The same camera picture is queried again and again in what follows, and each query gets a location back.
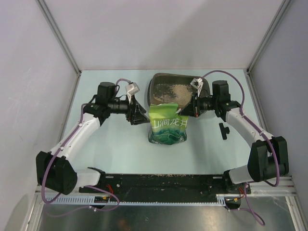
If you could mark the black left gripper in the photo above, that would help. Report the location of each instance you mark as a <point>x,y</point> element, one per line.
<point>135,112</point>

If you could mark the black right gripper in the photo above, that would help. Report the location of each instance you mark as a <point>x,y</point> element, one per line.
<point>193,108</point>

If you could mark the aluminium frame rail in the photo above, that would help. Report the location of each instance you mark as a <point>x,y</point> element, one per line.
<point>285,187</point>

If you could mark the green litter bag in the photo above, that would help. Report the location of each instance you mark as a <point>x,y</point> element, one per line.
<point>168,127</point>

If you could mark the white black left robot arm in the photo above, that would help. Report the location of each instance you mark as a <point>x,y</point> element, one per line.
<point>54,168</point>

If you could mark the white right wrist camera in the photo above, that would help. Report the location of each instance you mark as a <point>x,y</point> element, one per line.
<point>197,83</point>

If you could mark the dark grey litter box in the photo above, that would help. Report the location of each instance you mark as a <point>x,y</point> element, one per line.
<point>166,78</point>

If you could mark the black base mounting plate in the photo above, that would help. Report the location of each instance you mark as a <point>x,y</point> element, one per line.
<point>120,183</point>

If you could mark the white slotted cable duct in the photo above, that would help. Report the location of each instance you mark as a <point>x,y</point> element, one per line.
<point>213,200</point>

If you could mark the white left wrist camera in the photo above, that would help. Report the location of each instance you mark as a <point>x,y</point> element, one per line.
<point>131,90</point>

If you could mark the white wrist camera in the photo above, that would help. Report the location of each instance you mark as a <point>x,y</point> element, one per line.
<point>197,83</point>
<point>131,90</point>

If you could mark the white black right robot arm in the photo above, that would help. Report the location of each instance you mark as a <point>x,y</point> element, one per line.
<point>268,156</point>

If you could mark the beige cat litter pile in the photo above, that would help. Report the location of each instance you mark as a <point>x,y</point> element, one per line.
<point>173,93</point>

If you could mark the black bag clip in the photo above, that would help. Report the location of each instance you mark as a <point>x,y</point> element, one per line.
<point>224,131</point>

